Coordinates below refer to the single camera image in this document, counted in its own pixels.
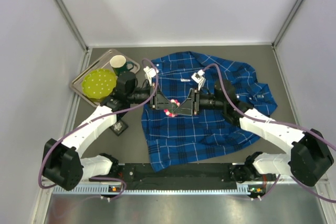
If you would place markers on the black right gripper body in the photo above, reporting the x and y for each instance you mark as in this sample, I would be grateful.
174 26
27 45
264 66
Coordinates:
196 101

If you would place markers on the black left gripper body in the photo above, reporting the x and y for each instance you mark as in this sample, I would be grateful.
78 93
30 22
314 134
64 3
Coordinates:
153 97

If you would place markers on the pink flower brooch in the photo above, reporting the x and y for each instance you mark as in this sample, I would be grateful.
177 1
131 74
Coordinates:
172 108

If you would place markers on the silver maple leaf brooch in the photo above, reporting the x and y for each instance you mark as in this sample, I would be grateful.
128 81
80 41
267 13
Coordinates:
117 126

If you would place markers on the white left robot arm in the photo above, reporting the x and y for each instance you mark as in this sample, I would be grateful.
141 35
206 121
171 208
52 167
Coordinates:
63 161

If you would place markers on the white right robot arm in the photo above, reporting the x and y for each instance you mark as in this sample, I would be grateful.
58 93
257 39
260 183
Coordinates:
304 156

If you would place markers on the blue plaid shirt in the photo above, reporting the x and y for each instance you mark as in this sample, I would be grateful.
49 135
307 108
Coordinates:
185 139

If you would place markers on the green mug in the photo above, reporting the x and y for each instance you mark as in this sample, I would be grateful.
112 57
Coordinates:
120 64

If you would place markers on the yellow-green dotted plate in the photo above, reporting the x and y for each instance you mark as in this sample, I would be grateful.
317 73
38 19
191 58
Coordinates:
98 84

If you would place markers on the silver metal tray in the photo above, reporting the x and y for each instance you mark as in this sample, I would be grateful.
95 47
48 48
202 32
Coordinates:
102 62

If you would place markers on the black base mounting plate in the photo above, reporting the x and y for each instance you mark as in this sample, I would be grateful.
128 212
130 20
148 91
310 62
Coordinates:
192 176

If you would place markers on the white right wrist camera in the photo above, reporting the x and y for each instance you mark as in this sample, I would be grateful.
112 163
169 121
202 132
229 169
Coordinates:
199 78

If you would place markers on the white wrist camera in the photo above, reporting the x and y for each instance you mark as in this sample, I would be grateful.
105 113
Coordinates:
150 73
199 78

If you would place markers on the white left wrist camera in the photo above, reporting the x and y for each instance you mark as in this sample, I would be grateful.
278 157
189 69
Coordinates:
150 73

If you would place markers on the small black frame box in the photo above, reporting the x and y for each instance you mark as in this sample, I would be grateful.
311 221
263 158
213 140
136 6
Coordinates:
124 127

